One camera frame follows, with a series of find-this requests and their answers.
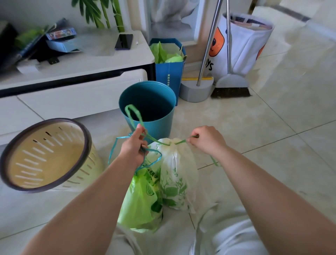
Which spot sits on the person's left hand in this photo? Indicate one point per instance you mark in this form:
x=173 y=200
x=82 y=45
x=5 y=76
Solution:
x=131 y=151

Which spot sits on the person's right hand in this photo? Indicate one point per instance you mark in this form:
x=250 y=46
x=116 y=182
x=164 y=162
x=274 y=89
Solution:
x=210 y=141

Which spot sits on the person's right fingers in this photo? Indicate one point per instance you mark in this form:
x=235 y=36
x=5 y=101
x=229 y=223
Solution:
x=194 y=140

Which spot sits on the person's left thumb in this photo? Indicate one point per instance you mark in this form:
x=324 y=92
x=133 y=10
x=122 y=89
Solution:
x=139 y=132

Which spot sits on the person's right forearm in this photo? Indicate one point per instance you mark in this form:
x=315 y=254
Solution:
x=270 y=202

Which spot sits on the person's left forearm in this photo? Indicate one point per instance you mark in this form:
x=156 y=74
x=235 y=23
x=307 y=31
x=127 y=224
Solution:
x=89 y=212

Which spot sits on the teal plastic trash bin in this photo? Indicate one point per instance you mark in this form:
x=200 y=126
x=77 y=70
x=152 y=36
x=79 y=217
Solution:
x=160 y=126

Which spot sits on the blue paper bag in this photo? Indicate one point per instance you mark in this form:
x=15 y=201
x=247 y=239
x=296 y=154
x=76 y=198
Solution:
x=168 y=76

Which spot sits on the grey broom with dark bristles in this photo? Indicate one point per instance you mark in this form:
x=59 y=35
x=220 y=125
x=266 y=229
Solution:
x=231 y=84

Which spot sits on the white low cabinet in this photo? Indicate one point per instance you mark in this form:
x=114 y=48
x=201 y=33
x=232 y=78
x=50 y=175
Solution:
x=78 y=92

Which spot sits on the green plastic wrap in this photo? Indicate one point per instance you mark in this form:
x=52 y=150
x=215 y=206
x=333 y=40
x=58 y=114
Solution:
x=162 y=55

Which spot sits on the black smartphone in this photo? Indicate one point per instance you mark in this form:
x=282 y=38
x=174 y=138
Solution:
x=124 y=41

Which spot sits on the beige slotted basket dark rim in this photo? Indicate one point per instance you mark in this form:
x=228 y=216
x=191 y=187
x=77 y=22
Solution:
x=47 y=155

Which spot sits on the person's white trousers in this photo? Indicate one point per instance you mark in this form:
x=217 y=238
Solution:
x=168 y=236

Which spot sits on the white tote bag orange print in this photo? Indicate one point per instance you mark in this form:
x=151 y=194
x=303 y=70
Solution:
x=244 y=50

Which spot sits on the small black adapter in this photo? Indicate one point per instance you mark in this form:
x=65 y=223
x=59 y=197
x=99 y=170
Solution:
x=53 y=60

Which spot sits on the light blue box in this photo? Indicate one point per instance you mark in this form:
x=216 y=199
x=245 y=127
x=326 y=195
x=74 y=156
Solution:
x=63 y=45

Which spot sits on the colourful printed flat box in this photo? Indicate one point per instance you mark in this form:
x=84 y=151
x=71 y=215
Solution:
x=61 y=33

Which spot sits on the green bamboo plant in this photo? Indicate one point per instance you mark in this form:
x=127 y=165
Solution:
x=94 y=13

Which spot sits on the small white box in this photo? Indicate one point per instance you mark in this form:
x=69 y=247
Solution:
x=27 y=66

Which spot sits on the dark books pile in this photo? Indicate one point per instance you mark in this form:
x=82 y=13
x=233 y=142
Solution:
x=23 y=47

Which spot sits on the glass door with white frame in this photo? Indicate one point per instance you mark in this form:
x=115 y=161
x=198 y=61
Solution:
x=173 y=21

